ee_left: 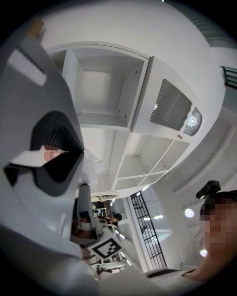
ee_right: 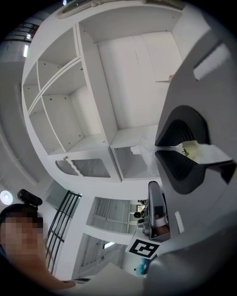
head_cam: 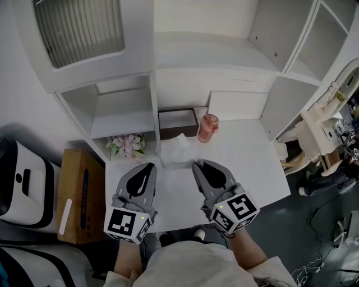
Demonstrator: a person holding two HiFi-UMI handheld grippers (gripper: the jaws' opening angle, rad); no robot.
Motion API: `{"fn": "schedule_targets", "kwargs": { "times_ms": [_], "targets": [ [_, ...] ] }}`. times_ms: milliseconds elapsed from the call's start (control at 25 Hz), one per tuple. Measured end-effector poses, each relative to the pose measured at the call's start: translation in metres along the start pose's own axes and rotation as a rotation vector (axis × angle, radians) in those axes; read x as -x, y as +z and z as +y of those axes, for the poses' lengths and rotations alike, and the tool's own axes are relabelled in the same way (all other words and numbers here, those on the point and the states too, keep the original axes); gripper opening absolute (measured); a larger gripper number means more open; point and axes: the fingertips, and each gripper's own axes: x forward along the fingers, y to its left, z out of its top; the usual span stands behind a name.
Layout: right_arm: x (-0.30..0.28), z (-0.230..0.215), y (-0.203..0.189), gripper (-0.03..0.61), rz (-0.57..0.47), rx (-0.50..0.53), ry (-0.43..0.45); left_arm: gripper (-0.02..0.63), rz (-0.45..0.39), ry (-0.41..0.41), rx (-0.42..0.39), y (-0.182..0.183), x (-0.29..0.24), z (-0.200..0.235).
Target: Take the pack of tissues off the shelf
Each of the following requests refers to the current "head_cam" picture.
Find person's right forearm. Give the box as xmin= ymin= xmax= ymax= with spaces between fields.
xmin=226 ymin=224 xmax=268 ymax=270

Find clear white pack of tissues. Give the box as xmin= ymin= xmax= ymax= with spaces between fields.
xmin=159 ymin=133 xmax=201 ymax=169

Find pink artificial flowers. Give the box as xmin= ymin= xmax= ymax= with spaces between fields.
xmin=105 ymin=133 xmax=147 ymax=161

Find person's left forearm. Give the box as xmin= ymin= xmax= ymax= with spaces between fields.
xmin=113 ymin=240 xmax=147 ymax=283

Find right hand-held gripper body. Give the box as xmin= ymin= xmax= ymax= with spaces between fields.
xmin=200 ymin=160 xmax=261 ymax=234

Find white and black machine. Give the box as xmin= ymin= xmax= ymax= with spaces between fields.
xmin=0 ymin=243 xmax=94 ymax=287
xmin=0 ymin=136 xmax=62 ymax=234

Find person's beige shirt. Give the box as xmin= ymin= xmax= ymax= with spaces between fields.
xmin=103 ymin=240 xmax=298 ymax=287

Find dark brown open box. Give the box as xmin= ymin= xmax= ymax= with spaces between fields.
xmin=157 ymin=107 xmax=200 ymax=141

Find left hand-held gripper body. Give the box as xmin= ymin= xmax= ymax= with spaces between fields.
xmin=103 ymin=161 xmax=158 ymax=245

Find white floor cable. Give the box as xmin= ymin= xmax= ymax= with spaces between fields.
xmin=290 ymin=251 xmax=328 ymax=287

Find brown cardboard box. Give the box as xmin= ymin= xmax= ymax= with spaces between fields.
xmin=57 ymin=148 xmax=108 ymax=245

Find white flat strip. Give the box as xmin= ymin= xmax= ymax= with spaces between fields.
xmin=58 ymin=198 xmax=74 ymax=236

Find black floor cable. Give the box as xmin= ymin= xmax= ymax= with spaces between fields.
xmin=305 ymin=184 xmax=348 ymax=254

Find cream ornate furniture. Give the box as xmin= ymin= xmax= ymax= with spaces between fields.
xmin=275 ymin=58 xmax=359 ymax=178

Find ribbed glass cabinet door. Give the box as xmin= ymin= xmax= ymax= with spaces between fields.
xmin=13 ymin=0 xmax=155 ymax=95

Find white shelf unit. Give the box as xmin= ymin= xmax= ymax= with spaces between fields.
xmin=12 ymin=0 xmax=359 ymax=165

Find pink water bottle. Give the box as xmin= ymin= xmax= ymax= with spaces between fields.
xmin=197 ymin=113 xmax=220 ymax=144

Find white stand on floor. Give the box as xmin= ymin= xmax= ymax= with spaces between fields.
xmin=332 ymin=210 xmax=359 ymax=249

